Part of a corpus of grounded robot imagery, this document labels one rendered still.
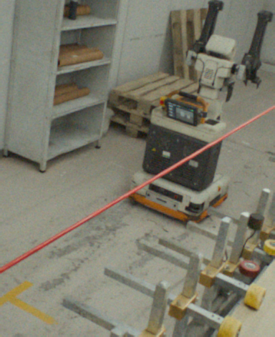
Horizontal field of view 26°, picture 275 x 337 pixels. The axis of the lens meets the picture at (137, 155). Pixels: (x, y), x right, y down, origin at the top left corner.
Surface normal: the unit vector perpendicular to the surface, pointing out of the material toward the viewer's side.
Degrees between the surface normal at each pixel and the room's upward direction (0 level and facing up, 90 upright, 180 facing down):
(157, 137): 90
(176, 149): 90
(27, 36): 90
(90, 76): 90
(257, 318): 0
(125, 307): 0
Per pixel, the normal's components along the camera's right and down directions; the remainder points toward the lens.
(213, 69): -0.47, 0.11
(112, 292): 0.16, -0.91
